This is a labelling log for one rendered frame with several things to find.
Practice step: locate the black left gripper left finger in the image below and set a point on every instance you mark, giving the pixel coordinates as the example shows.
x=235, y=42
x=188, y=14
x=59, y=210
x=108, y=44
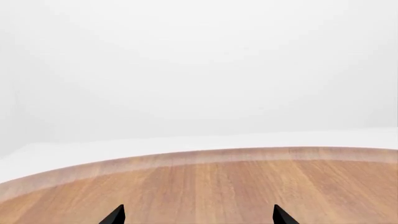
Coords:
x=115, y=217

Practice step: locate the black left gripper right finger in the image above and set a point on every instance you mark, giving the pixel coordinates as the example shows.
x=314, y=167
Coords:
x=281, y=217

